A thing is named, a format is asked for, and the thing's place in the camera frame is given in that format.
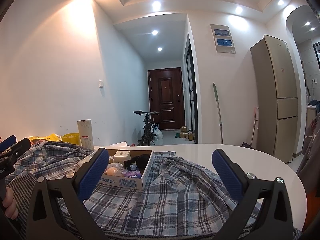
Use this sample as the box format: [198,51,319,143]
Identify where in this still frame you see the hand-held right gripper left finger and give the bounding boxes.
[26,148,110,240]

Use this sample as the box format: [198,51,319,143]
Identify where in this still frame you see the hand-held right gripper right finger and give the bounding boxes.
[211,149,294,240]

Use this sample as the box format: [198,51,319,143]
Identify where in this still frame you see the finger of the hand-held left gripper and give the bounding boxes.
[0,138,32,166]
[0,135,17,152]

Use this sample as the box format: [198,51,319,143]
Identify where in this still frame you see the peach round item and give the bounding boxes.
[104,164,128,179]

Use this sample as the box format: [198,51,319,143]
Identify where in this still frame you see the cardboard box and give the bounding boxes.
[96,150,154,190]

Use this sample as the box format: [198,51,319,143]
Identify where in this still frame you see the white barcode box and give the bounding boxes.
[114,151,130,163]

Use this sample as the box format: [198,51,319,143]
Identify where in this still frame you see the black fabric bundle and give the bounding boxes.
[124,156,149,177]

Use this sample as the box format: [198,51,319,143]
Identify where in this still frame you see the person's left hand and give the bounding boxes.
[2,187,19,218]

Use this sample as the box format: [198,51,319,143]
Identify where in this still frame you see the grey striped cloth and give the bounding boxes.
[5,172,304,240]

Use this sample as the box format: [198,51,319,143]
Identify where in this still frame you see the yellow plastic bag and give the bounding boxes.
[27,133,62,143]

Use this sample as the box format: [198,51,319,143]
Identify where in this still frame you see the white cylindrical tube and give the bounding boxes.
[77,119,94,150]

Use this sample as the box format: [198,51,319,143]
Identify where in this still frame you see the yellow bin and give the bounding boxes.
[61,133,81,146]

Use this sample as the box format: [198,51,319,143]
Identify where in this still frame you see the pile of small cardboard boxes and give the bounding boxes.
[180,126,194,141]

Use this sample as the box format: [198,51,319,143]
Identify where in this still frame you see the pink white stick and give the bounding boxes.
[250,106,259,147]

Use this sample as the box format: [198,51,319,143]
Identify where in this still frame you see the black bicycle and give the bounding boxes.
[133,110,162,147]

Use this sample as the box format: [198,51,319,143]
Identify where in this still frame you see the blue plaid shirt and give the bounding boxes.
[5,141,263,240]

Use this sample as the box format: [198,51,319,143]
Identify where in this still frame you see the orange fabric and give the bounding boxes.
[301,187,317,232]

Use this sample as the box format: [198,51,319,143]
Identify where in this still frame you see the brown garment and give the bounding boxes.
[296,112,320,188]

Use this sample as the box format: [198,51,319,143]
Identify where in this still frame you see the black framed glass door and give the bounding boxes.
[185,40,198,143]

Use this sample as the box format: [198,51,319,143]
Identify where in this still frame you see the beige refrigerator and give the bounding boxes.
[250,34,298,164]

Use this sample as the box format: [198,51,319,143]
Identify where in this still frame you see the dark red entrance door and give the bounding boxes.
[147,67,185,130]

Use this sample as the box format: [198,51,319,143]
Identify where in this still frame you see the blue cloth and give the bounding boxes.
[309,100,320,114]

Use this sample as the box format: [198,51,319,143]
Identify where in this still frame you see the recessed ceiling spotlights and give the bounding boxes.
[95,0,315,53]

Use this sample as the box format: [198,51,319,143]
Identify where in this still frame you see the mop handle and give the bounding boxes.
[213,82,224,144]

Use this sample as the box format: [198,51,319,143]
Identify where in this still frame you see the wall electrical panel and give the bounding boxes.
[210,24,236,53]

